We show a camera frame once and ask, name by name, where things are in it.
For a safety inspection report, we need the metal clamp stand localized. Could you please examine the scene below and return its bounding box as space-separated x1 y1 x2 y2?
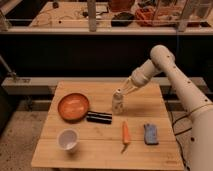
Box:
0 55 30 83

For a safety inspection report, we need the orange carrot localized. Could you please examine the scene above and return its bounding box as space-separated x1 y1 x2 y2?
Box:
122 121 131 152

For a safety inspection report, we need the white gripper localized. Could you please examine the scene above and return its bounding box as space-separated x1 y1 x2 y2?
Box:
120 60 161 95

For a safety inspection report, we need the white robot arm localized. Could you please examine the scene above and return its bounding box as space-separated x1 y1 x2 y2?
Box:
121 45 213 171

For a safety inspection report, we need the black cable on floor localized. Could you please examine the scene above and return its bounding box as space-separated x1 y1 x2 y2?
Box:
168 87 193 168

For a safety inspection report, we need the orange tool case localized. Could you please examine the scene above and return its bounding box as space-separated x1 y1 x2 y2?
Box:
135 8 179 27

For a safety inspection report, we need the blue sponge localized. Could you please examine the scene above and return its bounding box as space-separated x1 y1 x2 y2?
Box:
144 124 159 145

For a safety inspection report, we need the black bowl on bench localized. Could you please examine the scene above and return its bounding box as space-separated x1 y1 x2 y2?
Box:
111 12 134 27

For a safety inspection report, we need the wooden upright post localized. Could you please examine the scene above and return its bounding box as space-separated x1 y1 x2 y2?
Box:
87 0 96 32

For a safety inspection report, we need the orange frying pan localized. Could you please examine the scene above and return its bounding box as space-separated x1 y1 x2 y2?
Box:
57 93 112 124

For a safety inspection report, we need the white cup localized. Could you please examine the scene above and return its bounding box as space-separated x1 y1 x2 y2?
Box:
57 129 78 153

